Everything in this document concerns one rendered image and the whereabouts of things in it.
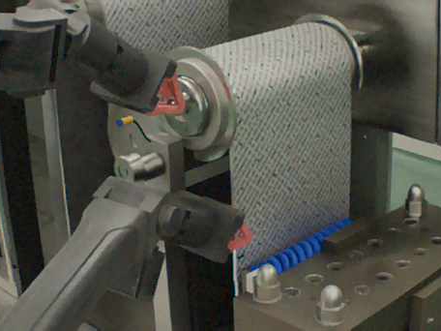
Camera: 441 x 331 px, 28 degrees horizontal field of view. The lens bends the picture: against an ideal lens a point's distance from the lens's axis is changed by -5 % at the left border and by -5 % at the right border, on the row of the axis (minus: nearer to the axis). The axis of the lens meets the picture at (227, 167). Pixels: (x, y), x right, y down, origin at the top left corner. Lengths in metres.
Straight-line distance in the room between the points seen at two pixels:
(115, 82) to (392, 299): 0.43
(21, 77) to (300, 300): 0.45
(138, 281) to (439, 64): 0.54
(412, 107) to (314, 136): 0.17
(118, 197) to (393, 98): 0.53
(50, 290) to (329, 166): 0.57
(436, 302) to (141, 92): 0.47
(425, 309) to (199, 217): 0.32
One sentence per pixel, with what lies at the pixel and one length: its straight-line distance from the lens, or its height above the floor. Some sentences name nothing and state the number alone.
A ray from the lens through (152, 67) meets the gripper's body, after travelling 1.01.
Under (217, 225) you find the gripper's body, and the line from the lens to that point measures 1.08.
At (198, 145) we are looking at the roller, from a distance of 1.13.
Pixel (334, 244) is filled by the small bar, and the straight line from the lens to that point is 1.22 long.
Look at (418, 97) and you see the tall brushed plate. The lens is 1.30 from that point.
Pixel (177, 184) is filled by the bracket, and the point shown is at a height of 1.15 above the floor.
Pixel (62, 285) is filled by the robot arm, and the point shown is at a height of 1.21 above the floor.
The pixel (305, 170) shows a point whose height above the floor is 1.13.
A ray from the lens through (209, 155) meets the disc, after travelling 1.13.
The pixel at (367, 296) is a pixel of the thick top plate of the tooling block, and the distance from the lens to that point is 1.13.
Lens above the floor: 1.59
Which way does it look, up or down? 22 degrees down
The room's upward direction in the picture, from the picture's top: 2 degrees counter-clockwise
